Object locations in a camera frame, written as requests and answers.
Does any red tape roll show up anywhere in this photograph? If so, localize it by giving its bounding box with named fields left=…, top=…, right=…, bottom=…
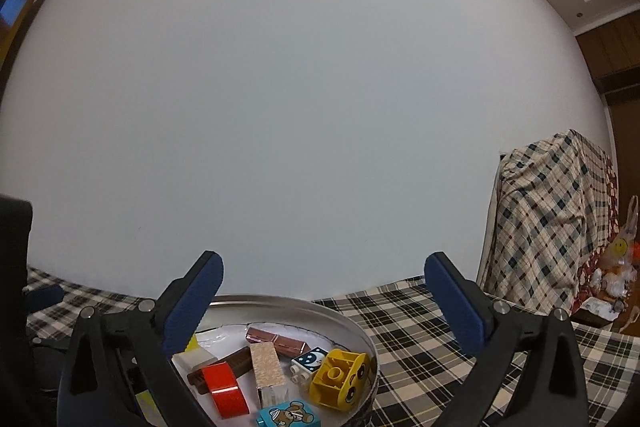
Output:
left=202, top=362, right=250, bottom=419

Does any dark brown stick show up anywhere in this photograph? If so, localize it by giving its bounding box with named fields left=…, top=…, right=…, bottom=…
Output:
left=186, top=345, right=253, bottom=394

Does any white rectangular paper box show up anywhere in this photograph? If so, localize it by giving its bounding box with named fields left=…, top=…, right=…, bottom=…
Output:
left=250, top=343, right=288, bottom=409

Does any pink brown case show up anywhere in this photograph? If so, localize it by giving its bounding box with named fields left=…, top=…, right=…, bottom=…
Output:
left=245, top=327, right=310, bottom=358

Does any cyan bear toy brick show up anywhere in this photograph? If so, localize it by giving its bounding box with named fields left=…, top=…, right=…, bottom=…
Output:
left=255, top=400, right=321, bottom=427

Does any yellow face toy brick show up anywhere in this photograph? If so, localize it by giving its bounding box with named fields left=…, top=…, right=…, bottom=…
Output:
left=308, top=349, right=371, bottom=412

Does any green white floss packet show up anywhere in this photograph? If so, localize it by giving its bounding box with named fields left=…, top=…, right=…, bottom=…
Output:
left=136, top=390, right=165, bottom=426

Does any small yellow cube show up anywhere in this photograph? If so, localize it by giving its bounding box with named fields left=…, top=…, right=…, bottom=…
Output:
left=184, top=335, right=198, bottom=352

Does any black white plaid tablecloth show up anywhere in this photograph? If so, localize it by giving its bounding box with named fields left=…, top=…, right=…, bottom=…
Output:
left=26, top=268, right=639, bottom=426

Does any yellow smiley plastic bag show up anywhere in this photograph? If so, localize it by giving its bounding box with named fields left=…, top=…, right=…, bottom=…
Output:
left=599, top=195, right=639, bottom=299

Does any round metal tin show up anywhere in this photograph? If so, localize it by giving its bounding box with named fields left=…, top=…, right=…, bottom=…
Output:
left=168, top=295, right=378, bottom=426

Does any plaid covered furniture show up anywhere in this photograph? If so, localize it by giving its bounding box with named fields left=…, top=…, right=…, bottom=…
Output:
left=476, top=130, right=617, bottom=314

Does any white moon toy brick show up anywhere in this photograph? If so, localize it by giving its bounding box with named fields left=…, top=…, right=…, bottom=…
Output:
left=290, top=347, right=329, bottom=386

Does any brown wooden door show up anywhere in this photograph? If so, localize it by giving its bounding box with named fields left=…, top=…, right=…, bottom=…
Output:
left=0, top=0, right=36, bottom=65

